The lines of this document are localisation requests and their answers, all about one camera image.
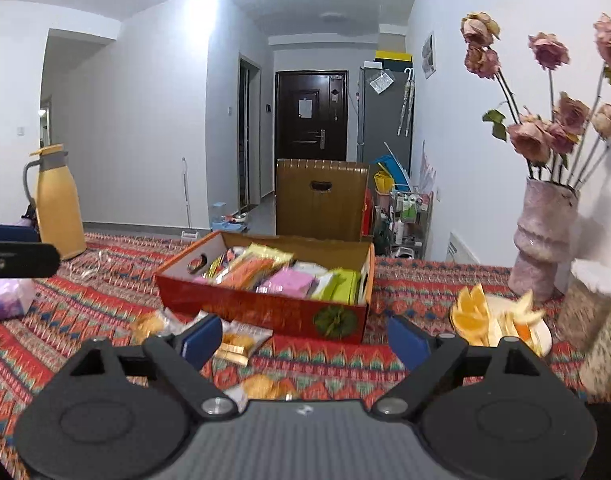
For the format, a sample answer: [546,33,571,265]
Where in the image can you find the blue pet bowl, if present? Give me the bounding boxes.
[209,202,252,234]

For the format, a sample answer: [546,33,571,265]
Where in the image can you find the dried pink roses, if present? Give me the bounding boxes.
[460,11,611,192]

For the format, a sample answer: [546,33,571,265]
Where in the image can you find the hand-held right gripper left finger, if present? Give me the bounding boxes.
[68,314,239,422]

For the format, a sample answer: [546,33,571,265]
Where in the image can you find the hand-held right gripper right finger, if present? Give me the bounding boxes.
[373,315,542,421]

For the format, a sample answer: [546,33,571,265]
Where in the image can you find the pink ribbed vase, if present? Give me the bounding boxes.
[507,177,581,304]

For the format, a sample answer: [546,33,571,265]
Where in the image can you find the red cardboard box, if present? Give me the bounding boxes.
[154,231,377,345]

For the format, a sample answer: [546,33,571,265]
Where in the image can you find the white cable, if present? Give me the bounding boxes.
[69,249,117,282]

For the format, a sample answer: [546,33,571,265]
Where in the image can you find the pink snack packet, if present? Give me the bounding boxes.
[256,267,319,299]

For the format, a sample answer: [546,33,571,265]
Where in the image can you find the white snack packet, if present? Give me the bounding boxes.
[290,260,333,282]

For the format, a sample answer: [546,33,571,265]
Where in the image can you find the green snack packet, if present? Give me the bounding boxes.
[311,268,362,306]

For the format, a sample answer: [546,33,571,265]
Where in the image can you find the purple tissue pack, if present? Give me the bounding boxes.
[0,277,36,324]

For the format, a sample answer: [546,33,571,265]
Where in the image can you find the orange snack packet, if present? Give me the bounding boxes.
[218,257,277,292]

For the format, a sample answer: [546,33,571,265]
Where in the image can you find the white mop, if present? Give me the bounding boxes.
[180,157,202,242]

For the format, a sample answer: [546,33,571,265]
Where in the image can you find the clear cookie packet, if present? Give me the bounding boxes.
[134,308,182,344]
[224,373,299,414]
[212,320,275,367]

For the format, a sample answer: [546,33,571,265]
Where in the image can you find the brown cardboard box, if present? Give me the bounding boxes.
[276,158,371,243]

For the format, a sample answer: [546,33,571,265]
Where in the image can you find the folded umbrella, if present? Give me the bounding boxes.
[397,67,415,137]

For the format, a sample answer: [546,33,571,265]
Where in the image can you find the patterned red tablecloth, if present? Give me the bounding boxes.
[0,231,593,480]

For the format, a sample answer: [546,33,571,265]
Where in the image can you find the white plate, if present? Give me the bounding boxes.
[449,293,554,357]

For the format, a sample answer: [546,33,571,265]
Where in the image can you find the yellow thermos jug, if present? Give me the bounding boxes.
[22,144,88,261]

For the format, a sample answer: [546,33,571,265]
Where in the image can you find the dark entrance door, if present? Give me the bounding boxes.
[274,70,349,163]

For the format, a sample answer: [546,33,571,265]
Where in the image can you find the grey refrigerator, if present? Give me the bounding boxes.
[357,62,414,177]

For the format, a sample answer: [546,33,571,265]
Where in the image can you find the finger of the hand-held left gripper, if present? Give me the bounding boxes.
[0,241,61,284]
[0,223,40,243]

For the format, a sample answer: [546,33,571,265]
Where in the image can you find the white wall heater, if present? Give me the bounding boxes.
[447,231,482,264]

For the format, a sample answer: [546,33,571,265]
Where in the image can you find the storage trolley rack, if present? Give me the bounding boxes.
[387,184,435,260]

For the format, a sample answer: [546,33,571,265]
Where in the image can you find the clear plastic bag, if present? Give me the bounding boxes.
[370,70,395,95]

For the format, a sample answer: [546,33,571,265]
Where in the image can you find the wall picture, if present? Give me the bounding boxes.
[421,32,437,80]

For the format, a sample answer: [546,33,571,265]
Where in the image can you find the blue and yellow boards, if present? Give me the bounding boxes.
[372,142,412,197]

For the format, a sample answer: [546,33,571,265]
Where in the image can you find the yellow snack packet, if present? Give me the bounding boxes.
[242,242,294,267]

